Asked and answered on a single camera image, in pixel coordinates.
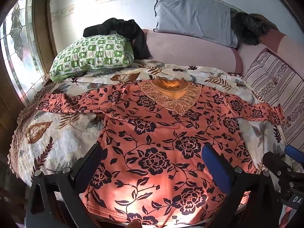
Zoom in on grey pillow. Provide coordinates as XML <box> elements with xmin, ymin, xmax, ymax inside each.
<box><xmin>153</xmin><ymin>0</ymin><xmax>238</xmax><ymax>48</ymax></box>

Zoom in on orange floral blouse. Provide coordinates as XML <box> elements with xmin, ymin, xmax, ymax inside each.
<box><xmin>36</xmin><ymin>76</ymin><xmax>285</xmax><ymax>227</ymax></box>

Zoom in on leaf print quilt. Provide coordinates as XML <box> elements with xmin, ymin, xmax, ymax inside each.
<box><xmin>7</xmin><ymin>60</ymin><xmax>289</xmax><ymax>221</ymax></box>

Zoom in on striped floral pink pillow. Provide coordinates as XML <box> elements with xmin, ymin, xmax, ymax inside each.
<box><xmin>243</xmin><ymin>51</ymin><xmax>304</xmax><ymax>152</ymax></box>

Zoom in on stained glass window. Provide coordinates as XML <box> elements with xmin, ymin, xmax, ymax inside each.
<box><xmin>0</xmin><ymin>0</ymin><xmax>51</xmax><ymax>106</ymax></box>

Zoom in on pink padded headboard cushion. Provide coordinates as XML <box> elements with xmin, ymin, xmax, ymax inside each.
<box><xmin>142</xmin><ymin>28</ymin><xmax>304</xmax><ymax>86</ymax></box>

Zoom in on green checked pillow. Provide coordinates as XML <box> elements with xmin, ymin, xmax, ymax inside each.
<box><xmin>49</xmin><ymin>31</ymin><xmax>135</xmax><ymax>81</ymax></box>

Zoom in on black garment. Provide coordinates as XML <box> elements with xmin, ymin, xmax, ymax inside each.
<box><xmin>83</xmin><ymin>18</ymin><xmax>150</xmax><ymax>60</ymax></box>

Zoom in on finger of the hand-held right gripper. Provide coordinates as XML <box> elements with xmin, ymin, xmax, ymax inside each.
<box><xmin>262</xmin><ymin>151</ymin><xmax>294</xmax><ymax>180</ymax></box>
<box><xmin>284</xmin><ymin>145</ymin><xmax>304</xmax><ymax>165</ymax></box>

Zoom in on dark furry cushion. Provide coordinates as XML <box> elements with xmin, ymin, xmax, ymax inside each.
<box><xmin>231</xmin><ymin>12</ymin><xmax>278</xmax><ymax>46</ymax></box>

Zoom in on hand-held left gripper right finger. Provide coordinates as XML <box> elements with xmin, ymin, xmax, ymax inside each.
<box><xmin>201</xmin><ymin>144</ymin><xmax>284</xmax><ymax>228</ymax></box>

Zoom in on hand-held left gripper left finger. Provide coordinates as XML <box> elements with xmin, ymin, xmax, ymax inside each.
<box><xmin>25</xmin><ymin>142</ymin><xmax>105</xmax><ymax>228</ymax></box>

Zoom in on wooden window frame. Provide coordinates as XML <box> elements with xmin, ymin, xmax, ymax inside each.
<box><xmin>0</xmin><ymin>0</ymin><xmax>59</xmax><ymax>133</ymax></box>

